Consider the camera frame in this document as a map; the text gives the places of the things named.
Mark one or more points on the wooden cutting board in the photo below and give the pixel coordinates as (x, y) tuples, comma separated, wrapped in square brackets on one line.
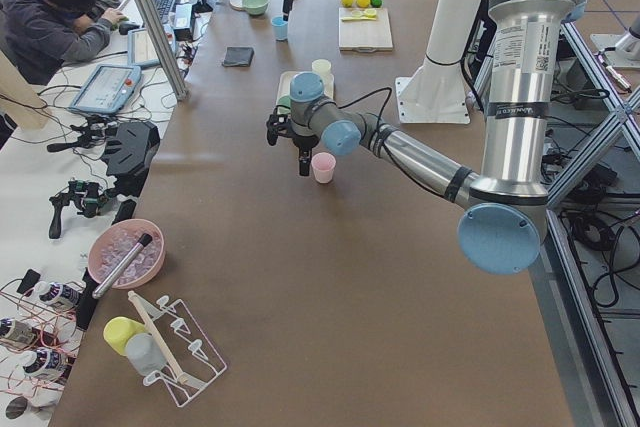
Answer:
[(365, 36)]

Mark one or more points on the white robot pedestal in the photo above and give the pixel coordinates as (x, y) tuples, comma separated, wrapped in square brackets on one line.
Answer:
[(436, 93)]

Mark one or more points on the yellow cup on rack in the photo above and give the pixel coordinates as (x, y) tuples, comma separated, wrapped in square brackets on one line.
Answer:
[(119, 330)]

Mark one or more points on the green cup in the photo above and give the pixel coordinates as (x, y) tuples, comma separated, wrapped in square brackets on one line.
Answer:
[(283, 105)]

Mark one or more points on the blue cup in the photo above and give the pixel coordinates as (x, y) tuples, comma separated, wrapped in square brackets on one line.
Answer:
[(280, 28)]

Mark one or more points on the white wire cup rack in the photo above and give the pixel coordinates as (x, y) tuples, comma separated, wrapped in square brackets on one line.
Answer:
[(195, 352)]

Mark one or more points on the blue teach pendant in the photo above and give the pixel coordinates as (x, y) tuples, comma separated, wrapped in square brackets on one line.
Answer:
[(141, 51), (107, 89)]

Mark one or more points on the yellow plastic knife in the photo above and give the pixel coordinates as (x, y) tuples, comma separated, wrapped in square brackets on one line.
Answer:
[(358, 19)]

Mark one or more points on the cream cup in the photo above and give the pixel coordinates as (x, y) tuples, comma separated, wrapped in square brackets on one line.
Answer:
[(323, 68)]

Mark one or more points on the grey folded cloth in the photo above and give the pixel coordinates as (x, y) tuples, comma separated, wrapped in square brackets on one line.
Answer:
[(238, 56)]

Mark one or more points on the cream rabbit tray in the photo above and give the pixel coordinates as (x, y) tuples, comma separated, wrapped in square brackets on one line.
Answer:
[(284, 85)]

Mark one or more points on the pink cup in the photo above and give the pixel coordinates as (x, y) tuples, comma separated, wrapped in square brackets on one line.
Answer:
[(323, 165)]

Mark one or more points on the wooden stick on rack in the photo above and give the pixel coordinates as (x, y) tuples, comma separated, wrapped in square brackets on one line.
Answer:
[(139, 304)]

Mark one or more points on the grey cup on rack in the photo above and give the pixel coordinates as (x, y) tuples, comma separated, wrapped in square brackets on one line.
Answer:
[(144, 354)]

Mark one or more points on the green bowl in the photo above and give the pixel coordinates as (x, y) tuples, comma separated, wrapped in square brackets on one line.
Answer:
[(255, 7)]

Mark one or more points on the seated person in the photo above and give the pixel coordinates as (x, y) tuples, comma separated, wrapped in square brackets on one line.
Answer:
[(45, 34)]

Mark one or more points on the aluminium frame post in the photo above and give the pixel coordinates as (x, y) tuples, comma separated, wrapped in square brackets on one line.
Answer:
[(164, 53)]

